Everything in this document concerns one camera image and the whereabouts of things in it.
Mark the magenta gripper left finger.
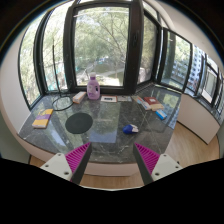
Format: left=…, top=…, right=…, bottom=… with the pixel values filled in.
left=41, top=142, right=92, bottom=185

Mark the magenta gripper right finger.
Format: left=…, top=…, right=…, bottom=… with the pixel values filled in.
left=133, top=143, right=182, bottom=185

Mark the round black mouse pad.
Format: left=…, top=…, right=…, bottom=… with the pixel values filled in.
left=65, top=113, right=93, bottom=134

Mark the blue small box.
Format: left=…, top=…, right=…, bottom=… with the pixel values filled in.
left=156, top=110, right=167, bottom=120

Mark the yellow and purple book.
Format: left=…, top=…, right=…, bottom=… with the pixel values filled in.
left=32, top=109, right=53, bottom=128

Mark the red book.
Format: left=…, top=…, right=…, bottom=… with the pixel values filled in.
left=144, top=97, right=164, bottom=111

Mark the light striped book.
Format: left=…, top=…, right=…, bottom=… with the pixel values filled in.
left=132, top=96, right=151, bottom=111

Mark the small orange white box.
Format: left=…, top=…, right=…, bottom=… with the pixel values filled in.
left=72, top=91, right=86, bottom=104

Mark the flat grey booklet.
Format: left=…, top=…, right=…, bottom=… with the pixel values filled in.
left=117, top=96, right=132, bottom=102

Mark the white framed card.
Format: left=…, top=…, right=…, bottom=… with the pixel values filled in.
left=101, top=95, right=117, bottom=103

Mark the purple lotion bottle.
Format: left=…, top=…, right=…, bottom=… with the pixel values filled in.
left=87, top=73, right=100, bottom=100

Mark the black window frame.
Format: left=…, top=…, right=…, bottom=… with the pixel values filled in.
left=63, top=0, right=144, bottom=95

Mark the black cable loop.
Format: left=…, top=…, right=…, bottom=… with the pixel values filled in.
left=51, top=37, right=75, bottom=112

